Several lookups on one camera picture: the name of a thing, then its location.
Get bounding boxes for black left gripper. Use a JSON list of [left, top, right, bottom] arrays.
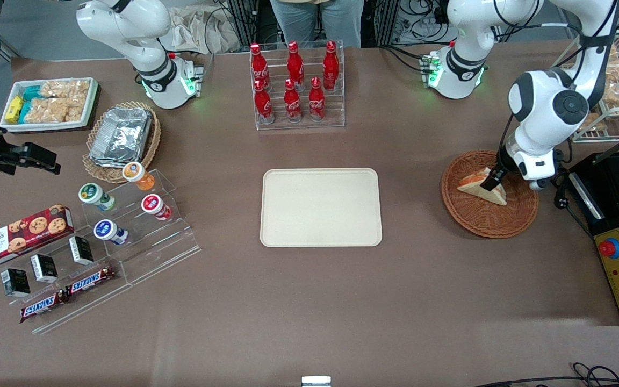
[[480, 144, 518, 192]]

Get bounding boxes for triangular white bread sandwich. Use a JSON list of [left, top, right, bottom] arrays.
[[457, 167, 508, 206]]

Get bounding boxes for round brown wicker basket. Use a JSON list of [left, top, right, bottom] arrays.
[[441, 149, 539, 239]]

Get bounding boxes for white rectangular snack tray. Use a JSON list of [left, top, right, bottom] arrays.
[[0, 77, 100, 133]]

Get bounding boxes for light flat wicker basket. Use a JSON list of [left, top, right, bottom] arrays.
[[82, 101, 162, 184]]

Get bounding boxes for cream rectangular plastic tray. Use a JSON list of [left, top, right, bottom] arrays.
[[260, 168, 383, 248]]

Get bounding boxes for clear rice cracker packet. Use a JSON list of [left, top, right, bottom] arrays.
[[40, 80, 91, 101], [25, 97, 88, 124]]

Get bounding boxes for yellow snack packet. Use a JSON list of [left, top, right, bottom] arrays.
[[5, 96, 25, 124]]

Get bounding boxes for green lid yogurt cup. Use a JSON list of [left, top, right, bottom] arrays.
[[78, 183, 117, 212]]

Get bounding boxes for red Walkers cookie box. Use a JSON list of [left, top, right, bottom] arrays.
[[0, 204, 75, 270]]

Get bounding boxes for silver foil container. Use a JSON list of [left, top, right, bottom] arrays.
[[89, 107, 153, 167]]

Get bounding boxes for orange lid yogurt cup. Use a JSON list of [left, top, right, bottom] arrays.
[[123, 162, 156, 192]]

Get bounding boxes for blue lid yogurt cup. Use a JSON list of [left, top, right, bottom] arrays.
[[93, 219, 129, 246]]

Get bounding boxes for small black box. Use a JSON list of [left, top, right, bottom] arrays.
[[1, 268, 31, 298], [69, 235, 95, 266], [30, 254, 59, 284]]

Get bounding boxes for red lid yogurt cup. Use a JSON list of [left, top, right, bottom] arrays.
[[141, 194, 173, 221]]

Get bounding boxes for black appliance base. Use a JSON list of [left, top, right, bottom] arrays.
[[567, 152, 619, 326]]

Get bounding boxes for Snickers chocolate bar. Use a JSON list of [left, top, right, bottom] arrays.
[[66, 264, 117, 297], [19, 290, 69, 324]]

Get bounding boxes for clear acrylic stepped stand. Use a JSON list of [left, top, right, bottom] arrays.
[[80, 169, 202, 286], [0, 232, 134, 335]]

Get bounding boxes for clear acrylic bottle rack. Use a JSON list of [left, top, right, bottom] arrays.
[[249, 39, 346, 131]]

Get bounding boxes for red cola bottle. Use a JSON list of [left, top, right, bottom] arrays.
[[287, 41, 306, 89], [250, 43, 270, 87], [254, 80, 276, 125], [284, 79, 303, 124], [323, 40, 340, 90], [308, 77, 326, 122]]

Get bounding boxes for crumpled beige cloth bag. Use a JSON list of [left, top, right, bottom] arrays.
[[161, 5, 241, 55]]

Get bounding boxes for person in blue jeans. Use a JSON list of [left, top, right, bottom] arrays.
[[270, 0, 365, 49]]

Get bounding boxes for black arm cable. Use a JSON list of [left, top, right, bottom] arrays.
[[497, 112, 515, 163]]

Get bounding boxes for black plug cable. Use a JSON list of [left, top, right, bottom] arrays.
[[551, 150, 593, 238]]

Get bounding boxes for tangled black background cables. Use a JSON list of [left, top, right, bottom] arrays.
[[377, 0, 452, 73]]

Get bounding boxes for black coiled floor cable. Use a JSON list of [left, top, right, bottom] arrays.
[[476, 363, 619, 387]]

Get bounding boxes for black metal equipment frame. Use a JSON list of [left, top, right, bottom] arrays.
[[227, 0, 275, 52]]

